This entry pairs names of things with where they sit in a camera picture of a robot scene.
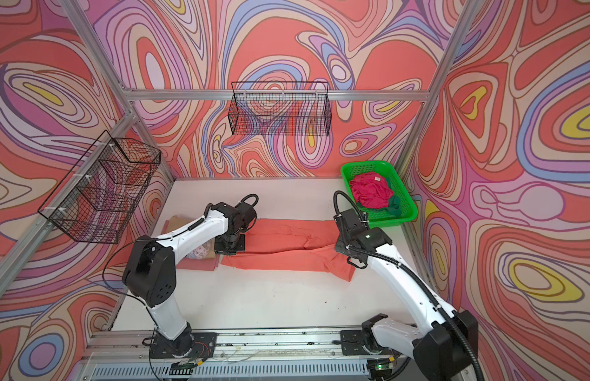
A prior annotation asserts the aluminium front rail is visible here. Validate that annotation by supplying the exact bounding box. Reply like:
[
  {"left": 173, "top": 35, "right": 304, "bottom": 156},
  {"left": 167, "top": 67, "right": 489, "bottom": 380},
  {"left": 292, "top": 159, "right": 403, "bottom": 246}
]
[{"left": 83, "top": 326, "right": 391, "bottom": 362}]

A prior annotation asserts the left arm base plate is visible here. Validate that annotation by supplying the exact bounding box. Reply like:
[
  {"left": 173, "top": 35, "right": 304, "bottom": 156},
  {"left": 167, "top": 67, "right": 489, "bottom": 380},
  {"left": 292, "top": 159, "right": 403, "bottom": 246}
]
[{"left": 149, "top": 332, "right": 218, "bottom": 360}]

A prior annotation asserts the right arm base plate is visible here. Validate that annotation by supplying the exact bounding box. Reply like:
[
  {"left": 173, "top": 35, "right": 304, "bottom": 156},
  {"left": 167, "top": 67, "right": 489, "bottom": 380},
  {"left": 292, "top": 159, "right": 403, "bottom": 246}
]
[{"left": 333, "top": 330, "right": 401, "bottom": 357}]

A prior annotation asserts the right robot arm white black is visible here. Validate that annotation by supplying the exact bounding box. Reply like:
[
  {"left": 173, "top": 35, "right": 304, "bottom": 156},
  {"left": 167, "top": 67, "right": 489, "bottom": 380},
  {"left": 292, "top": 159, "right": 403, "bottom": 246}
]
[{"left": 333, "top": 202, "right": 485, "bottom": 380}]

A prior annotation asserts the green plastic basket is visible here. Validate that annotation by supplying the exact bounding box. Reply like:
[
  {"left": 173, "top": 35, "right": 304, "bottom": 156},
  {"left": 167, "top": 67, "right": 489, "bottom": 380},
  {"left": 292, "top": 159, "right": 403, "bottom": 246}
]
[{"left": 341, "top": 160, "right": 418, "bottom": 228}]

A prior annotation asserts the folded pink t shirt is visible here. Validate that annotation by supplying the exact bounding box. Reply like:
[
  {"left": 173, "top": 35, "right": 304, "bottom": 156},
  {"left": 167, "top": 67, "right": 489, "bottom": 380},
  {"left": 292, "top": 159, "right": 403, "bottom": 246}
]
[{"left": 160, "top": 217, "right": 222, "bottom": 272}]

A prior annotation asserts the aluminium frame post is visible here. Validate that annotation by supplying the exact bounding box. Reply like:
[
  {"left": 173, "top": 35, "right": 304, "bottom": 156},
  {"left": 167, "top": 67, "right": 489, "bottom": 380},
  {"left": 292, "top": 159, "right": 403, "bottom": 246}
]
[
  {"left": 396, "top": 0, "right": 484, "bottom": 176},
  {"left": 60, "top": 0, "right": 177, "bottom": 182}
]

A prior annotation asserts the dark green t shirt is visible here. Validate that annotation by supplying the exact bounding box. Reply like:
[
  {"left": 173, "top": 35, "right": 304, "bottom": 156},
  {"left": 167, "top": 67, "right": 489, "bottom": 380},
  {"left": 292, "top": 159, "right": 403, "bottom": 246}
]
[{"left": 379, "top": 195, "right": 403, "bottom": 218}]

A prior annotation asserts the aluminium frame left side bar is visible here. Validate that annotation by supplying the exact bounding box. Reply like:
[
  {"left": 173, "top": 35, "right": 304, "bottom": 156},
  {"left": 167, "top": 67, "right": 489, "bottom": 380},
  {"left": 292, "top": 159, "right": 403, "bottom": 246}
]
[{"left": 0, "top": 112, "right": 137, "bottom": 306}]

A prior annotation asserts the black wire basket back wall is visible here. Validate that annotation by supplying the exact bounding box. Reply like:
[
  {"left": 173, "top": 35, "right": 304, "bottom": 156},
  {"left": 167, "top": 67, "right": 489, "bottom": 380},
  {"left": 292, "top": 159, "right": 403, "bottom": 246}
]
[{"left": 228, "top": 79, "right": 332, "bottom": 137}]

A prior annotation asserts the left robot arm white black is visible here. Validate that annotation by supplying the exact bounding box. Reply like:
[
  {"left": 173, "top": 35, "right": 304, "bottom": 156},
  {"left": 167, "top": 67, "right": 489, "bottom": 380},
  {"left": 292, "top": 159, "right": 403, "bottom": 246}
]
[{"left": 122, "top": 194, "right": 258, "bottom": 358}]

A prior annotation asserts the black wire basket wall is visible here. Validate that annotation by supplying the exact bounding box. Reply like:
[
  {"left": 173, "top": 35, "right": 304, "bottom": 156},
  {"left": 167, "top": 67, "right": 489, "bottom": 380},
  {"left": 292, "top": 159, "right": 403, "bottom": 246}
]
[
  {"left": 37, "top": 131, "right": 162, "bottom": 244},
  {"left": 228, "top": 79, "right": 332, "bottom": 137}
]

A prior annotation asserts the coral orange t shirt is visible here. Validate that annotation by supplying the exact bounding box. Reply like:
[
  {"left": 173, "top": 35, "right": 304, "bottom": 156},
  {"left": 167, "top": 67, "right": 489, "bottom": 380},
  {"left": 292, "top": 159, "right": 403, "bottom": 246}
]
[{"left": 221, "top": 219, "right": 355, "bottom": 282}]

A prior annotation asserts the aluminium frame left post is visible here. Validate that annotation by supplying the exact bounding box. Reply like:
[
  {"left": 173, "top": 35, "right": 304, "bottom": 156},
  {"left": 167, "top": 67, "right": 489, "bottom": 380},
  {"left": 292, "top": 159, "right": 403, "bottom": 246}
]
[{"left": 60, "top": 0, "right": 177, "bottom": 182}]

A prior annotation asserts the aluminium frame right post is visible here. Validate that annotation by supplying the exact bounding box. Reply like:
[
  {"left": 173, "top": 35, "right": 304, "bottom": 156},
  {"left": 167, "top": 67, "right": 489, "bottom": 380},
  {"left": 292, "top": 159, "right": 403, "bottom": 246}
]
[{"left": 396, "top": 0, "right": 484, "bottom": 176}]

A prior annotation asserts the aluminium frame horizontal back bar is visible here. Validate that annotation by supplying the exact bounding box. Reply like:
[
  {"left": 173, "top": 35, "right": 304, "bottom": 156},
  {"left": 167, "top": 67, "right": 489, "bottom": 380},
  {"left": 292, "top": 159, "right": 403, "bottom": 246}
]
[{"left": 123, "top": 89, "right": 430, "bottom": 102}]

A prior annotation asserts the white vented cable duct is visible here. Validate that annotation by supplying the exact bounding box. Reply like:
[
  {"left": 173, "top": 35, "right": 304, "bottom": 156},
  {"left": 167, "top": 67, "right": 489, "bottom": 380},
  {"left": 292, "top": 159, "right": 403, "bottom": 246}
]
[{"left": 80, "top": 360, "right": 369, "bottom": 380}]

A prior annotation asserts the magenta t shirt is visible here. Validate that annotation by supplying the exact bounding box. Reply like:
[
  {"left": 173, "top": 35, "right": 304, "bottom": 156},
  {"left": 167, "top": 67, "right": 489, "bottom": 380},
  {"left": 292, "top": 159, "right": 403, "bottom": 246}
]
[{"left": 349, "top": 172, "right": 394, "bottom": 210}]

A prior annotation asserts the black wire basket left wall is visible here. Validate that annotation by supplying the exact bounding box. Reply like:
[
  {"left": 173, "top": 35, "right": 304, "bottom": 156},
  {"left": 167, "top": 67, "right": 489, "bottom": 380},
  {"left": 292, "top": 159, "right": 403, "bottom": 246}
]
[{"left": 37, "top": 131, "right": 162, "bottom": 244}]

